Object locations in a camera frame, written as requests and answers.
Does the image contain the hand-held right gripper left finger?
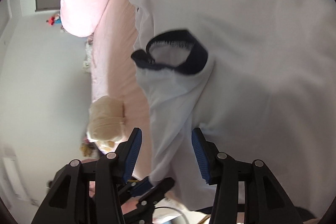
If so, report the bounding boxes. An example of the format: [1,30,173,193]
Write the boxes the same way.
[31,127,143,224]

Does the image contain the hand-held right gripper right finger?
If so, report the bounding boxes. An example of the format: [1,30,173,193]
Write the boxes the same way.
[191,127,305,224]

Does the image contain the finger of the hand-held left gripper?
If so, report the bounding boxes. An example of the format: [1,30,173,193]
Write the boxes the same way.
[123,177,175,224]
[117,177,153,201]

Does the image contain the white t-shirt navy trim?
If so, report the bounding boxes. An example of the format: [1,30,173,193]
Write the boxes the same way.
[129,0,336,219]

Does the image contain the cream folded garment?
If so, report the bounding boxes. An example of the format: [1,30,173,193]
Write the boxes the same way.
[86,95,126,147]

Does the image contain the pink round bed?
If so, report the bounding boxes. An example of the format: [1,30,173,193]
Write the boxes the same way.
[87,0,168,203]

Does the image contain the pink red doll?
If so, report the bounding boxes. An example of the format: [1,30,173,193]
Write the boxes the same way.
[47,13,62,27]

